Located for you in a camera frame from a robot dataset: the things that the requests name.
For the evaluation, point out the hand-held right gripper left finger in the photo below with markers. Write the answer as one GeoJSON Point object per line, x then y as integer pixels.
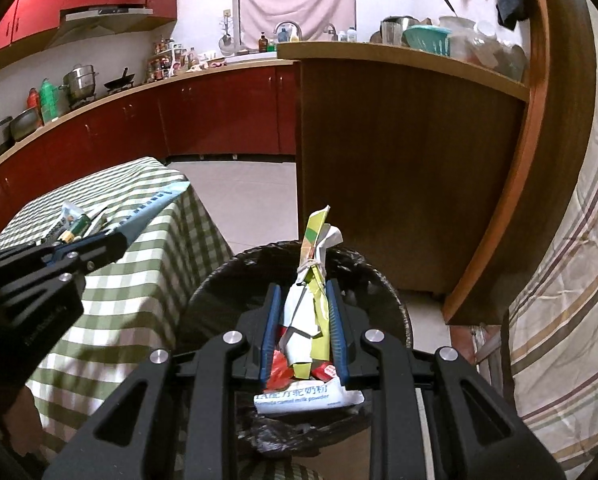
{"type": "Point", "coordinates": [271, 340]}

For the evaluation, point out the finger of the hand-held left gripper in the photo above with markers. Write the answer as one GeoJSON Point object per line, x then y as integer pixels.
{"type": "Point", "coordinates": [89, 241]}
{"type": "Point", "coordinates": [99, 260]}

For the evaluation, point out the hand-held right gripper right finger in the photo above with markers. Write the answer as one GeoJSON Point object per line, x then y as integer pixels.
{"type": "Point", "coordinates": [338, 340]}

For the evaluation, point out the black lined trash bin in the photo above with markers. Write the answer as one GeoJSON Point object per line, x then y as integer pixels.
{"type": "Point", "coordinates": [369, 290]}

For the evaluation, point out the white printed powder packet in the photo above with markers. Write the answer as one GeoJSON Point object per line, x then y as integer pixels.
{"type": "Point", "coordinates": [304, 399]}

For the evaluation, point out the light blue printed tube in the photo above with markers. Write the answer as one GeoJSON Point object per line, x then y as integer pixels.
{"type": "Point", "coordinates": [154, 207]}

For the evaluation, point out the yellow white wrapper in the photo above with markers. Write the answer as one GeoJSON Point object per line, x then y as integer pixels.
{"type": "Point", "coordinates": [311, 260]}

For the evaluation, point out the person's left forearm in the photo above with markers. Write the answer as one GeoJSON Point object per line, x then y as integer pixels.
{"type": "Point", "coordinates": [24, 410]}

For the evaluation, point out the small green label bottle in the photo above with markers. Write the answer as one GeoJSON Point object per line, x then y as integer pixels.
{"type": "Point", "coordinates": [78, 229]}

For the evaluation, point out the small red white packet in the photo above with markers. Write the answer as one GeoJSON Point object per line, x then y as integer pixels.
{"type": "Point", "coordinates": [323, 371]}

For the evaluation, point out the green checked tablecloth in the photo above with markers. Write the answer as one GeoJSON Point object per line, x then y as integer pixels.
{"type": "Point", "coordinates": [129, 310]}

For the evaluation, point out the steel mixing bowl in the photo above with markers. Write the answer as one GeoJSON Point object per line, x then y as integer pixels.
{"type": "Point", "coordinates": [25, 125]}

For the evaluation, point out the green thermos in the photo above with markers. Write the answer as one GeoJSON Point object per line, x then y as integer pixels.
{"type": "Point", "coordinates": [49, 102]}

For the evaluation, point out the red thermos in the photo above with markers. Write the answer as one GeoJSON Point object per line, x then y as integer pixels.
{"type": "Point", "coordinates": [33, 100]}

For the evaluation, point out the steel stock pot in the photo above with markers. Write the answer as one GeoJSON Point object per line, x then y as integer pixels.
{"type": "Point", "coordinates": [81, 82]}

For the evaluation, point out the black wok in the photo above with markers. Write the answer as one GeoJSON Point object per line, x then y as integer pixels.
{"type": "Point", "coordinates": [119, 82]}

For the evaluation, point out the red base cabinets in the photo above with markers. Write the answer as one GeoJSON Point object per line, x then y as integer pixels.
{"type": "Point", "coordinates": [204, 110]}

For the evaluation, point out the wooden counter cabinet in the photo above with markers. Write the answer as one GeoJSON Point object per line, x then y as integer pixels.
{"type": "Point", "coordinates": [389, 160]}

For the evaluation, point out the row of condiment bottles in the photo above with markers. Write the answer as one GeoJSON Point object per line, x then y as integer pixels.
{"type": "Point", "coordinates": [171, 60]}

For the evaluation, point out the range hood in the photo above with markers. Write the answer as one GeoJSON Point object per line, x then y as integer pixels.
{"type": "Point", "coordinates": [104, 22]}

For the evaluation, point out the striped floral cloth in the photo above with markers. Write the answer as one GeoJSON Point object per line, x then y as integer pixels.
{"type": "Point", "coordinates": [579, 310]}

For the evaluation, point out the brown glass bottle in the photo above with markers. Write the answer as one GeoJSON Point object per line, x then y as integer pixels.
{"type": "Point", "coordinates": [263, 42]}

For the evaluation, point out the blue detergent bottle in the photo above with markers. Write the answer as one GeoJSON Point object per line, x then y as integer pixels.
{"type": "Point", "coordinates": [283, 36]}

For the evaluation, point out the tall steel faucet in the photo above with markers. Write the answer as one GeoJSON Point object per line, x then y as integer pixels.
{"type": "Point", "coordinates": [297, 30]}

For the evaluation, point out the white plastic bottles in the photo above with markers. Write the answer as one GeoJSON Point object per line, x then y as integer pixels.
{"type": "Point", "coordinates": [349, 35]}

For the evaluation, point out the small steel faucet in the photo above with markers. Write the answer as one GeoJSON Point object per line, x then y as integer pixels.
{"type": "Point", "coordinates": [331, 32]}

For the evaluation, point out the glass tumbler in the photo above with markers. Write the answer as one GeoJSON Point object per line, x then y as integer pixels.
{"type": "Point", "coordinates": [391, 34]}

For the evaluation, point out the teal plastic bowl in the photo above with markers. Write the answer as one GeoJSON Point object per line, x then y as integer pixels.
{"type": "Point", "coordinates": [429, 40]}

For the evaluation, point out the pink window curtain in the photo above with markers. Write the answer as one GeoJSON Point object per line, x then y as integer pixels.
{"type": "Point", "coordinates": [299, 0]}

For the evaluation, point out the clear plastic container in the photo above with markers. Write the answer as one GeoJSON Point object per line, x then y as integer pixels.
{"type": "Point", "coordinates": [484, 55]}

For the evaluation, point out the steel kettle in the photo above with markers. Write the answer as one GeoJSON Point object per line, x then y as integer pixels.
{"type": "Point", "coordinates": [409, 22]}

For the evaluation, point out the white enamel pot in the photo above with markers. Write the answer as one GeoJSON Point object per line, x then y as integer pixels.
{"type": "Point", "coordinates": [456, 25]}

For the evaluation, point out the brown wooden door frame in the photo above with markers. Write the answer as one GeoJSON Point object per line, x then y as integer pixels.
{"type": "Point", "coordinates": [554, 135]}

